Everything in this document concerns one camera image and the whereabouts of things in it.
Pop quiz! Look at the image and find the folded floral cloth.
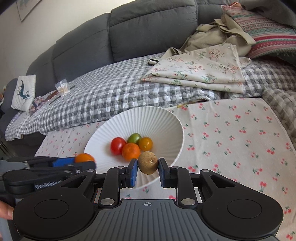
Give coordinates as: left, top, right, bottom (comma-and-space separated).
142, 44, 251, 93

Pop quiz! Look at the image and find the white deer cushion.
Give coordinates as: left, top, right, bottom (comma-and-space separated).
11, 75, 36, 112

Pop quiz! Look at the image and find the small green kiwi fruit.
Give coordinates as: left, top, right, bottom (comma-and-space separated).
127, 133, 142, 145

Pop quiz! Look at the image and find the brown longan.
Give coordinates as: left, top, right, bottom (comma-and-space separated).
137, 151, 159, 175

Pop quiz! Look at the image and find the grey checkered blanket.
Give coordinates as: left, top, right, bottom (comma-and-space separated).
1, 53, 295, 141

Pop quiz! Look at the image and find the person's left hand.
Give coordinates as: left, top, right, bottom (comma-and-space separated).
0, 201, 14, 220

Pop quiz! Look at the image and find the cherry print tablecloth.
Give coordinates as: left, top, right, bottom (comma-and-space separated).
37, 98, 295, 240

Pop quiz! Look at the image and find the framed wall picture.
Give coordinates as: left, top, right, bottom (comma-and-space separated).
16, 0, 42, 22

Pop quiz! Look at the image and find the red tomato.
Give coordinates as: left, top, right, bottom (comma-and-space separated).
110, 137, 126, 155

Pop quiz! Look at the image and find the yellow green tomato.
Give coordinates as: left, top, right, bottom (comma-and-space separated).
138, 137, 153, 152

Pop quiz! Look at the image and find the dark patterned cloth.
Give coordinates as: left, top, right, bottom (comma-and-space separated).
29, 90, 59, 116

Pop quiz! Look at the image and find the clear plastic snack bag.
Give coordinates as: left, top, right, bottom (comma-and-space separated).
55, 79, 70, 97

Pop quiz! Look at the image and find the small mandarin orange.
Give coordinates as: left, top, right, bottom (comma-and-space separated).
121, 143, 140, 162

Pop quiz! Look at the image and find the grey sofa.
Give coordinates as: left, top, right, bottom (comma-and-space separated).
0, 0, 232, 158

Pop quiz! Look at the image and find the striped patterned pillow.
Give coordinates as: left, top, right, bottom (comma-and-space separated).
222, 5, 295, 59

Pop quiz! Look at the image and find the orange oval tomato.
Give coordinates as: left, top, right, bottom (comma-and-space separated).
74, 153, 95, 163

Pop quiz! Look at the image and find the beige canvas bag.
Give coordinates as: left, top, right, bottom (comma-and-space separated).
161, 14, 256, 59

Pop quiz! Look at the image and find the small black white object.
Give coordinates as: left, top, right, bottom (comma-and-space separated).
147, 59, 159, 66

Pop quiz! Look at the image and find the person's bare foot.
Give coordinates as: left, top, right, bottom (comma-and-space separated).
229, 1, 242, 8

